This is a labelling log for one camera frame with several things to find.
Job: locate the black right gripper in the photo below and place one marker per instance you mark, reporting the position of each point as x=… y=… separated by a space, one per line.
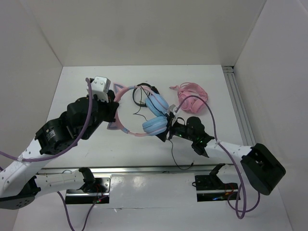
x=170 y=127

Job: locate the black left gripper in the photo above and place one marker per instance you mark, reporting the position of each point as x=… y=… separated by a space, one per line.
x=110 y=107

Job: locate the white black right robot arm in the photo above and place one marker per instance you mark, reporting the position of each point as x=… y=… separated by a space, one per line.
x=261 y=167

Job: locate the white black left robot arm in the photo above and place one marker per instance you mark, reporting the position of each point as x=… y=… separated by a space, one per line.
x=20 y=183

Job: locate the black headphones middle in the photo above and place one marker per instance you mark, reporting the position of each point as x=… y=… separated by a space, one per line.
x=141 y=103

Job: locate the pink gaming headset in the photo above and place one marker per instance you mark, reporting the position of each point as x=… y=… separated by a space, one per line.
x=191 y=97

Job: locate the white front cover panel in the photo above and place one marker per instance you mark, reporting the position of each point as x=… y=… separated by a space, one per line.
x=152 y=191

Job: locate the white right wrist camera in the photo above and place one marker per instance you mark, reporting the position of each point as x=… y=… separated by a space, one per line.
x=173 y=111

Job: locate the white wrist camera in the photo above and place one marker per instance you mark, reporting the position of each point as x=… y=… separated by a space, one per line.
x=173 y=111
x=100 y=87

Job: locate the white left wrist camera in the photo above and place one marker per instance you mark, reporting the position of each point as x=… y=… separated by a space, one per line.
x=100 y=87

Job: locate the aluminium rail front edge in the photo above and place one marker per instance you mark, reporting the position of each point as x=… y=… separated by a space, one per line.
x=160 y=169

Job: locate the aluminium rail right side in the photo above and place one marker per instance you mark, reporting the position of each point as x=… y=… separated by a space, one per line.
x=238 y=105

